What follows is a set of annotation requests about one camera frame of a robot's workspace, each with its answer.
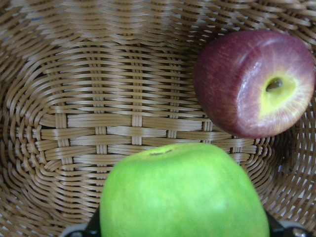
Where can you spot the light red apple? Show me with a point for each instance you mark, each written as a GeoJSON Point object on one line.
{"type": "Point", "coordinates": [254, 84]}

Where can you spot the green apple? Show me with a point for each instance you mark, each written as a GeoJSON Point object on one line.
{"type": "Point", "coordinates": [181, 190]}

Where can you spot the woven wicker basket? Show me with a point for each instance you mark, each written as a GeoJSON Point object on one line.
{"type": "Point", "coordinates": [84, 83]}

